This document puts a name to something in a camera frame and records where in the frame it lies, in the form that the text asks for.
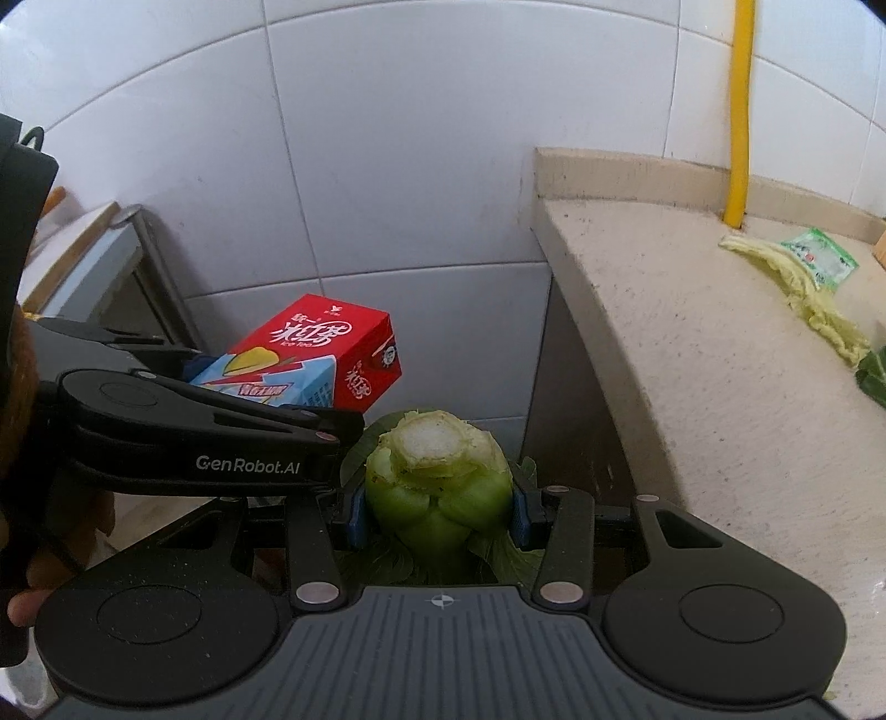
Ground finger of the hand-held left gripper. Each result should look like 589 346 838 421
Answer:
31 320 223 378
173 386 365 450

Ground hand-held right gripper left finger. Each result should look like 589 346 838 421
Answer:
104 485 368 614

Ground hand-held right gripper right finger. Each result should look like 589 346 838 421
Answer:
511 481 759 614

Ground bok choy stump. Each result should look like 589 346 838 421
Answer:
342 408 548 586

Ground red blue tea carton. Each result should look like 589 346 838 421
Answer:
188 294 404 416

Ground dark green vegetable leaves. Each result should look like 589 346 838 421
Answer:
854 344 886 408

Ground person's left hand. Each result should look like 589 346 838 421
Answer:
6 485 115 628

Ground steel rack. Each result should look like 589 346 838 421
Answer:
17 200 209 354

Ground flat board wooden edge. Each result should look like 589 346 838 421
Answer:
17 200 124 309

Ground pale cabbage scraps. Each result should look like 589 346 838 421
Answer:
720 234 872 368

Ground green plastic packet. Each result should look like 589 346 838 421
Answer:
781 227 859 292

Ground yellow pipe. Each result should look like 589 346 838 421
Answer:
723 0 757 229

